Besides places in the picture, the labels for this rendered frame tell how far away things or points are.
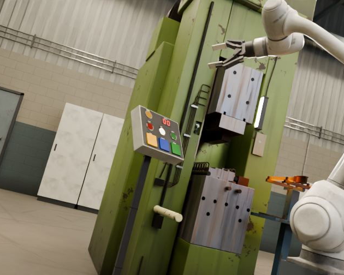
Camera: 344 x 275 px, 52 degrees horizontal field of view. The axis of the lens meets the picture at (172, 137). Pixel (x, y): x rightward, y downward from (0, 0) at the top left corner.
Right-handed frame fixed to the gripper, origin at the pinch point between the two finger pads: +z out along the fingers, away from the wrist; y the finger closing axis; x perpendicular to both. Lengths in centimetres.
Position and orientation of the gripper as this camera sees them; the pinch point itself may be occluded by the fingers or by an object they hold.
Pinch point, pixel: (212, 56)
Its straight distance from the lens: 175.7
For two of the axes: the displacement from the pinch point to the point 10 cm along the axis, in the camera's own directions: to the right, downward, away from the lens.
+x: -3.7, -6.2, -6.9
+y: 2.0, -7.8, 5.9
